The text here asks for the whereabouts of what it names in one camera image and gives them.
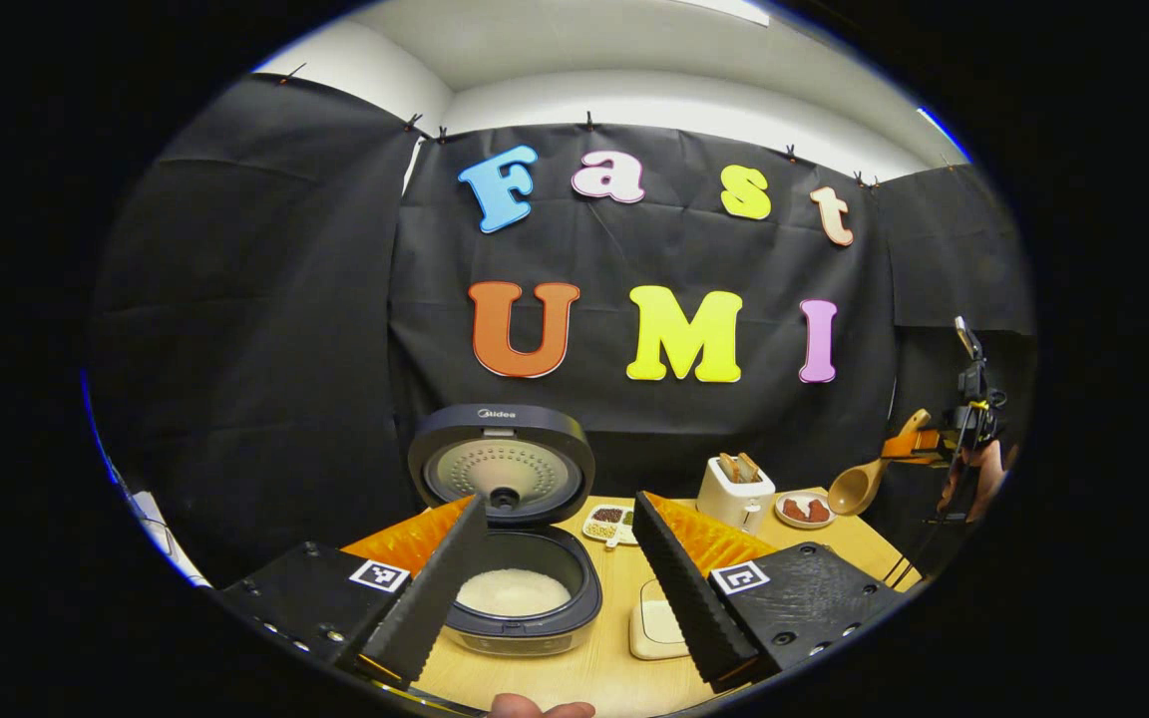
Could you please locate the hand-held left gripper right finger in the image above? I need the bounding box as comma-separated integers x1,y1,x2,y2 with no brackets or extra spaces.
631,490,910,691

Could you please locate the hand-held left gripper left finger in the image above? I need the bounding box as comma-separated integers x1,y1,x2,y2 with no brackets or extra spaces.
215,494,489,689

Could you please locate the white rice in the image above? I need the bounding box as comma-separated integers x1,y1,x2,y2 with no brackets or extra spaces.
641,598,685,644
455,568,573,617

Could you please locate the wooden spoon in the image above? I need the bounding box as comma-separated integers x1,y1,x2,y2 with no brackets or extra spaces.
827,408,933,517

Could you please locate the silver black rice cooker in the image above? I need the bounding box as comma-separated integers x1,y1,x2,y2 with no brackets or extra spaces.
407,403,603,657

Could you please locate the clear glass dish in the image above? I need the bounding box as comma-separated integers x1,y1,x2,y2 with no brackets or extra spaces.
629,578,691,661

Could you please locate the white toaster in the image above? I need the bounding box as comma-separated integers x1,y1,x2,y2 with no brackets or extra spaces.
696,452,777,535

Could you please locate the white divided condiment tray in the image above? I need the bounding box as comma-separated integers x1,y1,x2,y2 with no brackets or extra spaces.
582,504,637,547

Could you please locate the white round plate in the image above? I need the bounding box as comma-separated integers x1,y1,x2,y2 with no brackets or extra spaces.
774,491,837,530

